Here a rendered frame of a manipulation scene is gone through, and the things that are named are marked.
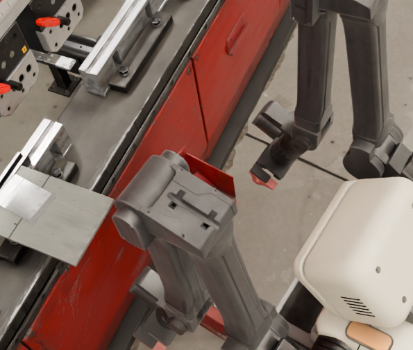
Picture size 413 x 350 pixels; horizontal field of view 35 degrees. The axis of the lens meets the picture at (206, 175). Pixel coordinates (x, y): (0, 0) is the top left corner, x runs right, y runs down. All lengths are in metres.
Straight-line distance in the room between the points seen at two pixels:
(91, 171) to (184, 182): 0.98
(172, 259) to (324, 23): 0.43
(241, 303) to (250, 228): 1.66
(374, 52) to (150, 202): 0.45
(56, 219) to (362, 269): 0.79
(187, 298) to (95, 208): 0.55
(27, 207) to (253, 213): 1.23
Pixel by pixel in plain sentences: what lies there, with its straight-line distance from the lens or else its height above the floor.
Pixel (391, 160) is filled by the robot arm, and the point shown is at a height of 1.26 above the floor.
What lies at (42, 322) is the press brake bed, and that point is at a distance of 1.75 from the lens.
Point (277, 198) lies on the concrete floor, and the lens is 2.63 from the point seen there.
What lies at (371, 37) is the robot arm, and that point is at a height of 1.54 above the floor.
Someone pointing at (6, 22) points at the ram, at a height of 1.36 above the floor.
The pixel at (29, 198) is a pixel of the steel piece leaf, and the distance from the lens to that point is 1.59.
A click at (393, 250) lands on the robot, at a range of 1.02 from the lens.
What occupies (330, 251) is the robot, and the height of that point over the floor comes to 1.35.
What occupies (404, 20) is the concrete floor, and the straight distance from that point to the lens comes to 3.26.
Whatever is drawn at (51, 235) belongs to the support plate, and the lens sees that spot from 1.52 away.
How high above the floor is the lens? 2.27
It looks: 57 degrees down
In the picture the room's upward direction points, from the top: 12 degrees counter-clockwise
